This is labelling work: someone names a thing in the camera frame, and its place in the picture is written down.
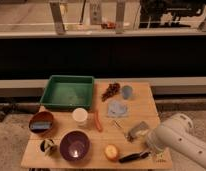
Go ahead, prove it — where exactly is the black handled brush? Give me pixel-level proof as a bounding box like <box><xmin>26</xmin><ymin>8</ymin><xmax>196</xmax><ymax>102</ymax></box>
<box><xmin>118</xmin><ymin>152</ymin><xmax>150</xmax><ymax>163</ymax></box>

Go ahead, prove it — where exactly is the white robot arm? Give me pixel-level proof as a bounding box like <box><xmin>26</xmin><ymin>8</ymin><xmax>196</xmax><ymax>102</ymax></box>
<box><xmin>146</xmin><ymin>113</ymin><xmax>206</xmax><ymax>169</ymax></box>

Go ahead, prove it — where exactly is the dark grapes bunch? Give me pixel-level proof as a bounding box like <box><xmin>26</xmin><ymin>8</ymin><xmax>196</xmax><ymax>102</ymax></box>
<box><xmin>101</xmin><ymin>83</ymin><xmax>120</xmax><ymax>101</ymax></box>

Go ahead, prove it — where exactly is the blue cloth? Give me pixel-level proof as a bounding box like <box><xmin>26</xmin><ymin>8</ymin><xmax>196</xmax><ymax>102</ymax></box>
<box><xmin>108</xmin><ymin>100</ymin><xmax>128</xmax><ymax>117</ymax></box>

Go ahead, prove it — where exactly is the blue cup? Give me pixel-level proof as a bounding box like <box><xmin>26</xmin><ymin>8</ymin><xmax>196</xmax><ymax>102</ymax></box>
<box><xmin>121</xmin><ymin>85</ymin><xmax>133</xmax><ymax>99</ymax></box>

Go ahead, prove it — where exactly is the orange carrot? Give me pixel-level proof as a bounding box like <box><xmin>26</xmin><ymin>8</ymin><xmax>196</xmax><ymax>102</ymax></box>
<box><xmin>94</xmin><ymin>110</ymin><xmax>103</xmax><ymax>132</ymax></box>

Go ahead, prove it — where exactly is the white cup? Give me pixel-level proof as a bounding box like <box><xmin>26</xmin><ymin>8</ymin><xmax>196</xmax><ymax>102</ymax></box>
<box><xmin>72</xmin><ymin>108</ymin><xmax>88</xmax><ymax>126</ymax></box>

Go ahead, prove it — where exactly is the green plastic tray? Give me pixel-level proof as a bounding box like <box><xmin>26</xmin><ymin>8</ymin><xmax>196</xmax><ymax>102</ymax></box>
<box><xmin>40</xmin><ymin>75</ymin><xmax>94</xmax><ymax>110</ymax></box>

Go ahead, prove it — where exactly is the wooden table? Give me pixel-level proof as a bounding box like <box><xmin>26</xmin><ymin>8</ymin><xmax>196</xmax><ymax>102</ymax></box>
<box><xmin>21</xmin><ymin>82</ymin><xmax>173</xmax><ymax>171</ymax></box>

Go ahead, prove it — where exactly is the purple bowl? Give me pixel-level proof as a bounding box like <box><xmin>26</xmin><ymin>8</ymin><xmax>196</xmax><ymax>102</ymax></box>
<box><xmin>59</xmin><ymin>130</ymin><xmax>90</xmax><ymax>162</ymax></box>

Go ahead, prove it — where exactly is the brown bowl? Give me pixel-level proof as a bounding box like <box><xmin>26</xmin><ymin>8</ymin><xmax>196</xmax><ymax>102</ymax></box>
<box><xmin>29</xmin><ymin>111</ymin><xmax>54</xmax><ymax>134</ymax></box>

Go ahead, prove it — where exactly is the blue sponge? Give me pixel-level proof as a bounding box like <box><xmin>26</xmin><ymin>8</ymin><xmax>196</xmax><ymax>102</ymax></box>
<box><xmin>30</xmin><ymin>122</ymin><xmax>51</xmax><ymax>130</ymax></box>

